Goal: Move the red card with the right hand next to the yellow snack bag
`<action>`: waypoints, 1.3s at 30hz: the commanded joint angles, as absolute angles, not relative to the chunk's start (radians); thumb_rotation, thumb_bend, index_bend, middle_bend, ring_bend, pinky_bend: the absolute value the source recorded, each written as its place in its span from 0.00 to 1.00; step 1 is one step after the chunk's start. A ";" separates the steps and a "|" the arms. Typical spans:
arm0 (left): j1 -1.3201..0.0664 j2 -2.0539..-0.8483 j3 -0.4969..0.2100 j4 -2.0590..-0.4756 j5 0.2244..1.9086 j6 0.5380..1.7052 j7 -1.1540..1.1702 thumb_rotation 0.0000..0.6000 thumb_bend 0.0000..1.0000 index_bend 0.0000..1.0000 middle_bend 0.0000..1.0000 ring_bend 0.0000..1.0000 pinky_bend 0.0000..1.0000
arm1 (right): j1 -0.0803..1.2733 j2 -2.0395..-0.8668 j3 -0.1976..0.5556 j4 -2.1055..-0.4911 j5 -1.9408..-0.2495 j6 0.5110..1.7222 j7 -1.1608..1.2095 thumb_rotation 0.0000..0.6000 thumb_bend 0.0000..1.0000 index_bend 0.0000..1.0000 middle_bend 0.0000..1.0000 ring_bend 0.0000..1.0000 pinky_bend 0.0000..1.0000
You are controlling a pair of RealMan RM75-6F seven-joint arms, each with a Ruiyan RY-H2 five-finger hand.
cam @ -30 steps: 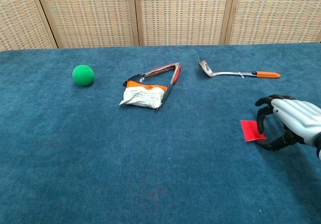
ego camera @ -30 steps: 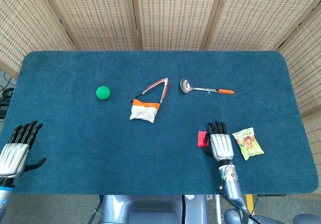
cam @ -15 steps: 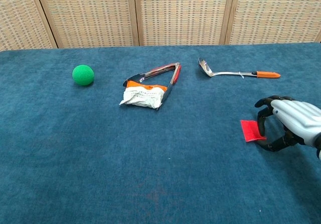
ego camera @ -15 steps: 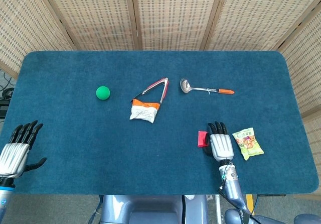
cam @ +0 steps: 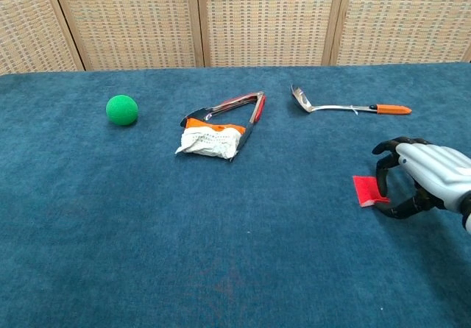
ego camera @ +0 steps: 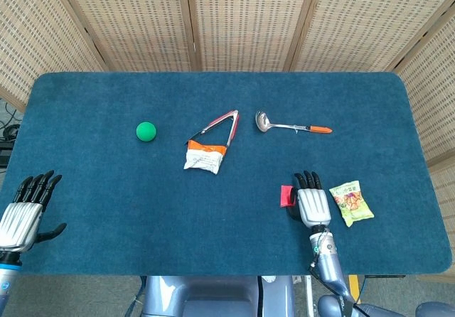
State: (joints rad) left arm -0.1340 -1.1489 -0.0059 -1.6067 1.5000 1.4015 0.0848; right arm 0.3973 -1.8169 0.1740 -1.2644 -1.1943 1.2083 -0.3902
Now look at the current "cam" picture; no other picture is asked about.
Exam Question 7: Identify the red square piece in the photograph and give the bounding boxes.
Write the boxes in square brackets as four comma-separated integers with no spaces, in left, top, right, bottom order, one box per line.
[352,175,391,209]

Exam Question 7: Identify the green foam ball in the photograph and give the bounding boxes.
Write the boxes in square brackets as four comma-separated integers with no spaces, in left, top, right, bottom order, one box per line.
[105,94,140,126]

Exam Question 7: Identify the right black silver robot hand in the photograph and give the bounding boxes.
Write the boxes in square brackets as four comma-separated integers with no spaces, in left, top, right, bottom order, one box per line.
[372,136,471,220]

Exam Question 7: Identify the white orange snack packet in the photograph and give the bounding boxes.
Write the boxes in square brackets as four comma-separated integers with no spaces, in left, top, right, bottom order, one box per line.
[174,118,247,160]

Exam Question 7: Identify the woven rattan screen panel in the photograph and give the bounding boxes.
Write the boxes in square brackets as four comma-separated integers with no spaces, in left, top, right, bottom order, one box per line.
[0,0,86,76]
[330,0,471,66]
[47,0,205,72]
[194,0,347,68]

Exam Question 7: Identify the blue carpet table cover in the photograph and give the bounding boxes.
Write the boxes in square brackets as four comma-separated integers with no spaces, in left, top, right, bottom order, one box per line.
[0,61,471,328]

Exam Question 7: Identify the steel ladle orange handle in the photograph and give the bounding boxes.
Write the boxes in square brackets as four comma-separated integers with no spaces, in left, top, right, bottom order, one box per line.
[290,83,413,116]

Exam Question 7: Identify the red steel kitchen tongs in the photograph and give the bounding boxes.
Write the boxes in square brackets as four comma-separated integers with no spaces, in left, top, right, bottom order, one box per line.
[180,91,267,163]

